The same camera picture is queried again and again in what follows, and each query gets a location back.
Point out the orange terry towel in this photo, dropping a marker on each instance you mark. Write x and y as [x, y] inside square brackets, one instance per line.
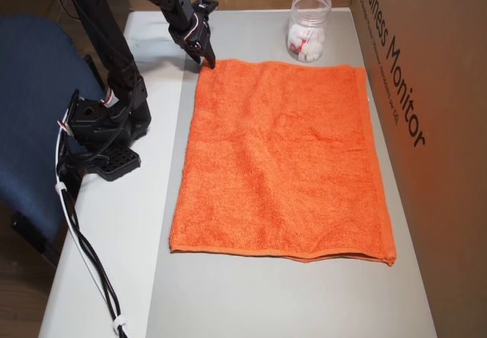
[281, 155]

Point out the blue office chair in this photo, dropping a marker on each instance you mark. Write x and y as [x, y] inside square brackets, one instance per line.
[26, 125]

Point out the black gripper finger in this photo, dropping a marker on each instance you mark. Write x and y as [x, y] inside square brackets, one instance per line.
[208, 52]
[194, 50]

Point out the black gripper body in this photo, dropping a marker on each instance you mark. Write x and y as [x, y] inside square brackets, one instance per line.
[200, 41]

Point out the clear plastic jar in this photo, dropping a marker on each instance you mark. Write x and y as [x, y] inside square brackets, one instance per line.
[308, 14]

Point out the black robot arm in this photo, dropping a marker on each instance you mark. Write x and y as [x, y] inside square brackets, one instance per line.
[114, 48]

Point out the black square wrist camera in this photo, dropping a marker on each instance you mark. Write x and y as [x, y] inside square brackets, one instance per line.
[206, 5]

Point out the brown wooden back rail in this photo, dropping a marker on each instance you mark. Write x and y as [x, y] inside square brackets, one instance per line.
[251, 2]

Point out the cardboard box Business Monitor print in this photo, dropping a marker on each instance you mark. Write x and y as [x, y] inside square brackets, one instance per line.
[437, 125]

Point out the grey table mat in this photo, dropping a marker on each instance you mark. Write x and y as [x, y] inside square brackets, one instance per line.
[247, 300]

